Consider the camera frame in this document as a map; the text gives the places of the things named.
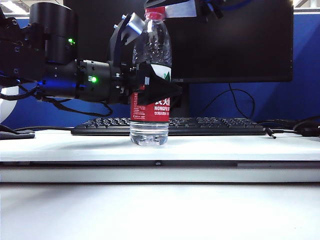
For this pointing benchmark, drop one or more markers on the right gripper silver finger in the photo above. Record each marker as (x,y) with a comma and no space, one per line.
(182,11)

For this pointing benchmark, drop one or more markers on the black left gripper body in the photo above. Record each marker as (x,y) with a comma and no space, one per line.
(122,85)

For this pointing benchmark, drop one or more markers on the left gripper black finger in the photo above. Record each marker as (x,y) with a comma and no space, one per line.
(160,91)
(176,103)

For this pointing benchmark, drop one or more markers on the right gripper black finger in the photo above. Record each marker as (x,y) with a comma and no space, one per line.
(155,3)

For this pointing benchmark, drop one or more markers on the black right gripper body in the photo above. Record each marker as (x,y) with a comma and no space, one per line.
(207,10)

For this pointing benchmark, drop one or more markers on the red bottle cap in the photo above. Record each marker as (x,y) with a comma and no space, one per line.
(155,13)

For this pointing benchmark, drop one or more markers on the clear plastic water bottle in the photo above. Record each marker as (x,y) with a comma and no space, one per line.
(150,117)

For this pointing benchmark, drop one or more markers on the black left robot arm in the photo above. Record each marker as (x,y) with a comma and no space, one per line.
(52,37)

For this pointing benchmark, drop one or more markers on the black Logitech keyboard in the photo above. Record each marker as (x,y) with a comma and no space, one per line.
(212,125)

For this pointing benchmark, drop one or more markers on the black ASUS monitor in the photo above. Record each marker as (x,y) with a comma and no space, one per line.
(225,50)

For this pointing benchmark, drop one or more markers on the dark grey cloth pad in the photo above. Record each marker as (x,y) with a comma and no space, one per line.
(17,136)

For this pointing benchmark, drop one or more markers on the white rounded plastic object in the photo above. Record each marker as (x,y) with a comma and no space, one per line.
(5,112)

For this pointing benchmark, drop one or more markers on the black grey Logitech mouse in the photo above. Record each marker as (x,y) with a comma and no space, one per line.
(311,132)

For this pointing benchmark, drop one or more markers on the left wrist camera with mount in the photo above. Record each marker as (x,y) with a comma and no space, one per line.
(120,37)

